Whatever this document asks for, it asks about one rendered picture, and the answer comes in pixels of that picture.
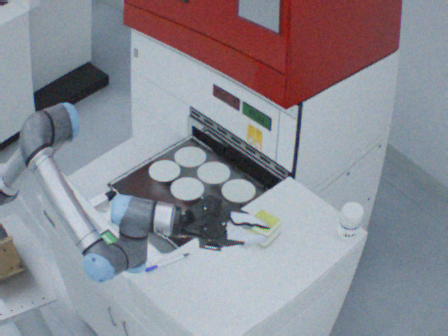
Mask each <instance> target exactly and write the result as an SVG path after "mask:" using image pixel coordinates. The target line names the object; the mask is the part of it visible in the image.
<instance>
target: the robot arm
mask: <svg viewBox="0 0 448 336"><path fill-rule="evenodd" d="M79 125H80V122H79V116H78V114H77V111H76V109H75V108H74V106H73V105H71V104H70V103H60V104H58V105H56V106H53V107H50V108H46V109H43V110H40V111H36V112H33V113H32V114H30V115H29V116H28V118H27V119H25V122H24V123H23V125H22V127H21V132H20V143H19V149H18V151H16V152H15V154H14V155H12V157H11V159H9V161H8V162H7V163H2V164H1V165H0V206H2V205H5V204H6V203H10V202H13V201H14V199H16V198H17V196H18V193H19V188H20V182H22V181H23V179H24V178H25V177H26V176H27V175H28V174H30V172H33V174H34V175H35V177H36V179H37V181H38V183H39V185H40V186H41V189H42V190H43V192H44V193H45V195H46V197H47V199H48V201H49V203H50V204H51V207H53V209H54V211H55V213H56V215H57V216H58V217H59V219H60V221H61V222H62V225H63V226H64V227H65V229H66V231H67V232H68V233H69V235H70V237H71V238H72V240H73V241H74V243H75V244H76V246H77V247H78V249H79V250H80V252H81V253H82V255H83V256H84V258H83V261H82V263H83V268H84V269H85V272H86V274H87V276H88V277H89V278H90V279H92V280H93V281H95V282H99V283H102V282H105V281H106V280H107V281H108V280H110V279H111V280H112V278H114V277H115V276H116V275H118V274H119V273H120V274H121V273H122V272H123V271H124V272H125V271H126V272H128V273H141V272H144V270H145V269H146V266H147V264H146V261H147V260H148V255H147V249H148V232H151V233H158V235H161V234H163V235H166V236H171V234H172V236H173V237H175V238H181V236H186V237H191V238H197V239H198V241H199V248H204V249H210V250H215V251H221V248H222V249H223V247H232V246H236V245H238V246H239V248H244V249H247V248H249V247H250V246H252V245H256V244H260V243H263V242H265V241H268V237H266V236H264V235H262V234H258V235H253V234H251V233H248V234H244V233H241V231H240V230H236V229H234V230H232V231H231V232H230V233H229V234H227V232H228V230H227V229H226V227H227V223H228V222H229V223H230V224H232V225H234V226H242V228H243V229H248V230H249V229H252V228H253V227H254V226H256V227H259V228H261V229H270V226H269V225H267V223H266V222H265V221H263V220H260V219H258V218H257V217H255V216H253V215H251V214H249V213H248V212H247V211H244V210H242V209H240V208H238V207H235V206H222V205H221V204H222V199H220V198H218V197H216V196H213V195H211V196H210V197H208V198H206V199H205V200H203V201H202V200H201V201H200V202H198V203H196V205H194V206H193V207H191V208H189V209H188V210H186V211H185V215H182V207H181V206H176V207H175V205H174V204H170V203H164V202H157V201H151V200H145V199H143V198H139V197H134V196H132V195H131V196H127V195H121V194H117V195H116V196H115V197H114V198H113V201H112V205H111V208H110V210H111V215H110V216H111V222H112V224H115V225H116V226H119V234H118V236H119V239H118V240H116V241H114V242H113V243H110V244H108V245H107V244H106V242H105V240H104V238H103V237H101V235H100V234H99V231H98V230H97V228H95V227H94V224H93V222H92V221H91V220H90V218H89V217H88V215H87V214H86V212H85V210H84V209H83V208H82V206H81V204H80V202H79V201H78V199H77V198H76V196H75V193H74V192H72V189H71V187H70V186H69V184H68V183H67V180H66V179H65V177H64V176H63V174H62V171H60V168H59V167H58V165H57V164H56V161H55V160H54V158H53V155H54V154H55V153H57V151H58V150H59V149H60V148H61V147H63V146H64V145H65V144H70V143H72V141H74V140H75V138H76V137H77V136H78V132H79ZM205 246H208V247H213V248H206V247H205ZM214 248H216V249H214Z"/></svg>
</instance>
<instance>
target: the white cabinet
mask: <svg viewBox="0 0 448 336"><path fill-rule="evenodd" d="M38 201H39V199H38ZM39 206H40V210H41V213H42V216H43V221H44V225H45V228H46V230H47V234H48V237H49V240H50V244H51V247H52V251H53V254H54V257H55V260H56V263H57V266H58V269H59V271H60V274H61V277H62V279H63V282H64V285H65V287H66V290H67V292H68V294H69V296H70V299H71V302H72V304H73V307H74V309H75V311H76V312H77V313H78V314H79V315H80V316H81V318H83V319H84V321H85V322H86V323H87V324H88V325H89V326H90V327H91V328H92V329H93V331H95V333H97V334H98V336H169V335H168V334H167V333H165V332H164V331H163V330H162V329H161V328H159V327H158V326H157V325H155V323H154V322H152V321H151V320H150V319H149V318H147V316H146V315H144V314H143V313H142V312H141V311H139V309H138V308H137V307H135V306H133V305H132V304H131V303H130V302H129V301H128V300H127V299H126V298H125V297H124V296H123V295H122V294H121V293H120V292H118V290H117V289H116V288H115V287H113V286H112V285H111V283H110V282H109V281H107V280H106V281H105V282H102V283H99V282H95V281H93V280H92V279H90V278H89V277H88V276H87V274H86V272H85V269H84V268H83V263H82V261H83V258H84V256H83V255H82V253H81V252H80V250H79V249H78V248H77V246H76V245H74V243H73V242H72V241H71V240H70V238H69V237H67V235H66V234H65V232H64V230H62V229H61V227H60V226H59V225H58V223H57V222H56V221H55V220H54V219H53V217H52V216H51V215H50V214H49V212H48V211H47V209H45V207H44V206H43V204H42V203H41V202H40V201H39ZM356 267H357V265H355V266H354V267H353V268H352V269H351V270H350V271H349V272H348V273H347V274H346V275H345V276H344V277H342V278H341V279H340V280H339V281H338V282H337V283H335V284H334V285H333V287H332V288H331V289H329V290H327V292H326V293H325V294H324V295H322V296H320V298H319V299H318V300H316V301H314V302H313V304H312V305H310V306H308V307H307V308H306V309H305V310H304V311H303V312H301V313H300V314H298V316H297V317H295V318H293V319H292V320H291V321H290V322H289V323H287V324H285V325H284V326H283V327H282V328H280V329H279V330H277V331H276V332H275V333H273V334H272V335H271V336H329V334H330V332H331V329H332V327H333V325H334V322H335V320H336V318H337V316H338V314H339V312H340V309H341V307H342V304H343V301H344V298H345V296H346V294H347V292H348V290H349V287H350V285H351V281H352V279H353V276H354V273H355V270H356Z"/></svg>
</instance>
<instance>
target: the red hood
mask: <svg viewBox="0 0 448 336"><path fill-rule="evenodd" d="M123 2H124V7H123V10H124V12H123V16H124V17H123V24H124V25H125V26H128V27H130V28H133V30H134V29H135V30H136V31H139V32H141V33H143V34H145V35H146V36H147V35H148V36H149V37H152V38H153V39H156V40H157V41H160V42H163V43H164V44H167V45H168V46H171V47H173V48H174V49H177V50H179V51H181V52H183V53H184V54H187V55H188V56H190V57H193V58H194V59H196V60H199V61H201V62H202V63H203V64H206V65H208V66H210V67H211V68H215V69H216V70H217V71H219V72H221V73H224V74H226V75H227V76H229V77H231V78H232V79H234V80H236V81H238V82H240V83H241V84H243V85H245V86H246V87H248V88H250V89H251V90H253V91H256V92H257V93H259V94H260V95H262V96H264V97H265V98H267V99H269V100H270V101H272V102H274V103H276V104H277V105H279V106H280V107H281V108H283V109H285V110H288V109H289V108H291V107H292V106H295V105H297V104H298V103H299V102H301V101H302V102H303V101H304V100H305V99H307V98H308V97H309V98H310V97H311V96H313V95H314V94H317V93H318V92H320V91H322V90H324V89H325V88H328V87H329V86H332V85H333V84H335V83H337V82H338V81H340V80H342V79H343V78H344V79H345V78H346V77H348V76H350V74H351V75H352V74H353V73H355V72H357V71H359V70H360V69H361V70H362V69H363V67H364V68H365V67H366V66H368V65H369V64H370V65H371V64H372V63H374V62H376V61H377V60H379V59H381V58H384V56H385V57H386V56H387V55H388V54H391V53H393V52H395V50H396V51H397V50H398V49H399V46H400V45H399V43H400V42H399V41H400V34H401V33H400V31H401V30H400V29H401V20H402V19H401V17H402V16H401V15H402V4H403V3H402V2H403V0H124V1H123Z"/></svg>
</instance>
